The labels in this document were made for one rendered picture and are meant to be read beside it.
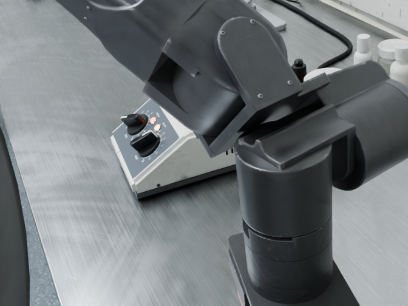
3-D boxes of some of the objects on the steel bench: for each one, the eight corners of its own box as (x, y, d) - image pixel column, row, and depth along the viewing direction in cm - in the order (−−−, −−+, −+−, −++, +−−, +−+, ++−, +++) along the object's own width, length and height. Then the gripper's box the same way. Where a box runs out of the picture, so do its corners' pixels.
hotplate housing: (136, 204, 70) (122, 146, 66) (113, 150, 81) (100, 98, 77) (308, 151, 75) (306, 94, 71) (265, 107, 86) (261, 55, 81)
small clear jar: (397, 88, 86) (399, 54, 83) (370, 80, 89) (371, 47, 86) (416, 76, 88) (418, 42, 85) (388, 68, 91) (389, 36, 88)
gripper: (215, 176, 42) (235, 327, 50) (256, 275, 33) (272, 438, 42) (309, 155, 43) (313, 308, 51) (372, 248, 34) (365, 413, 43)
